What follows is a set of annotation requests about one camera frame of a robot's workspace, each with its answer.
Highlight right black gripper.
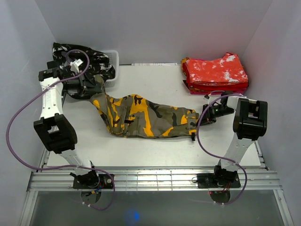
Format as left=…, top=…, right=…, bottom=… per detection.
left=196, top=104, right=234, bottom=126

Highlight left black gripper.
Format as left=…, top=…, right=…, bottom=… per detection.
left=62, top=70, right=102, bottom=97

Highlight orange green camouflage trousers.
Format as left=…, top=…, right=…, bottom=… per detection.
left=89, top=75, right=199, bottom=141

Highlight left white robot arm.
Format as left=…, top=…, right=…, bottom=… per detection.
left=33, top=61, right=100, bottom=188

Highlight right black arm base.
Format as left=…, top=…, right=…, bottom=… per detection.
left=194, top=173, right=241, bottom=188

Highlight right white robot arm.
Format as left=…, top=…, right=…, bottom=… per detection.
left=197, top=91, right=268, bottom=189

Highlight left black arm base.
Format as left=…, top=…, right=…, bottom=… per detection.
left=72, top=174, right=113, bottom=190

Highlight black white camouflage trousers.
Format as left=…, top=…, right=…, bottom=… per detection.
left=52, top=42, right=115, bottom=99

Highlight red folded trousers stack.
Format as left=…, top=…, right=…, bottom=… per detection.
left=180, top=57, right=249, bottom=96

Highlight white plastic basket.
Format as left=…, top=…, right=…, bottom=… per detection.
left=101, top=50, right=119, bottom=88

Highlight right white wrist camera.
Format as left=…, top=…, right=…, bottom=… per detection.
left=203, top=93, right=214, bottom=104

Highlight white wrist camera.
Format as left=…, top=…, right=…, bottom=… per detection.
left=69, top=59, right=83, bottom=74
left=203, top=93, right=214, bottom=104

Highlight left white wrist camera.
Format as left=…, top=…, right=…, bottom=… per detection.
left=69, top=59, right=83, bottom=74

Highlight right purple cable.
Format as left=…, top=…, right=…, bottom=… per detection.
left=191, top=90, right=248, bottom=205

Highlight purple cable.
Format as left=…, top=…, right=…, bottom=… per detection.
left=191, top=90, right=248, bottom=205
left=5, top=49, right=116, bottom=210

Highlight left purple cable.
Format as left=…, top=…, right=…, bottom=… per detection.
left=5, top=49, right=116, bottom=210

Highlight aluminium rail frame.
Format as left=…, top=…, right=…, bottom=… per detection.
left=27, top=168, right=282, bottom=192

